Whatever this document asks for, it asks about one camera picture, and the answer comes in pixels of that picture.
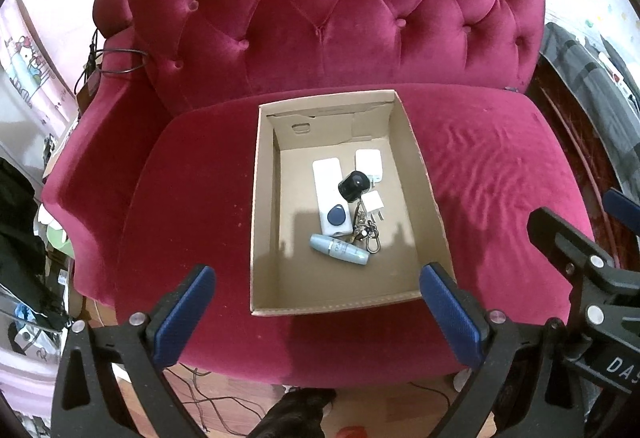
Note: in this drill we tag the white power bank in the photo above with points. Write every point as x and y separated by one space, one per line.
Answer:
327 183

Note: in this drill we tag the blue key fob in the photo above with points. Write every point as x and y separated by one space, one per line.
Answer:
335 214

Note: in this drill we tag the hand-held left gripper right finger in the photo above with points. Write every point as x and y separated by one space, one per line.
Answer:
450 318

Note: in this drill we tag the grey cloth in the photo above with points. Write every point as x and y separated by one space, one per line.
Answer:
575 62

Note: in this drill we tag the cardboard box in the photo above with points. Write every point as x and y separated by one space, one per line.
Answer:
300 268

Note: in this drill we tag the black clothing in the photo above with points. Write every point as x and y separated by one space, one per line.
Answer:
20 228

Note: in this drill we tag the cartoon wall poster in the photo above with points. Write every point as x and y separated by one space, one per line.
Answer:
25 62

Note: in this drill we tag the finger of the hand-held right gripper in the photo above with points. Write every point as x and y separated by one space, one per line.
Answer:
565 240
622 210

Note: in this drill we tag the pale blue cosmetic bottle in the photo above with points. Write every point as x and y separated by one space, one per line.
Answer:
335 248

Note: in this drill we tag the brown wooden board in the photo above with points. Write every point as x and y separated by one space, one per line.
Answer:
90 87

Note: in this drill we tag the red object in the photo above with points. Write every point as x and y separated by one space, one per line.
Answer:
352 433

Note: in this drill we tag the dark cloth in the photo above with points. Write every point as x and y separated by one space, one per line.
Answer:
295 415

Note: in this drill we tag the large white plug charger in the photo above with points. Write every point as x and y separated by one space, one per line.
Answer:
367 160

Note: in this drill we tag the small white plug charger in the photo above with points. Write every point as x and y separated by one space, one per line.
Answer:
372 203

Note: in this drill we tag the black round gadget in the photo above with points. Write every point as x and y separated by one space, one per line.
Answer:
352 185

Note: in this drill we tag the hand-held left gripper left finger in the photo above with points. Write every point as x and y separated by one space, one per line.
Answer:
182 318

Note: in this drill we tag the red tufted velvet sofa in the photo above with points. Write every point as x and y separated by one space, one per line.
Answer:
325 42

